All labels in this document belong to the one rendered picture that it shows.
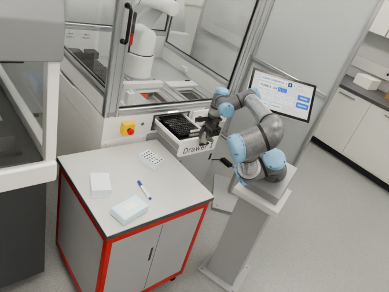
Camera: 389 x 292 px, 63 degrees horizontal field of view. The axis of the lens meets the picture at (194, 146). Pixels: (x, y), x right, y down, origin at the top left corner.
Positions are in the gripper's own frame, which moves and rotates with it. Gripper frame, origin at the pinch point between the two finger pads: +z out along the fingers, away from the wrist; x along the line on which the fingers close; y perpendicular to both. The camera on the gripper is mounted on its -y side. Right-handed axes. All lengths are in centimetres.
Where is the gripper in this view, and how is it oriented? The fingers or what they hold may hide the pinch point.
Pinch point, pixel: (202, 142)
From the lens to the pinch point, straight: 184.8
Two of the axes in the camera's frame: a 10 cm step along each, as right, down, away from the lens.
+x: 7.5, -1.6, 6.4
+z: -2.6, 8.2, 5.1
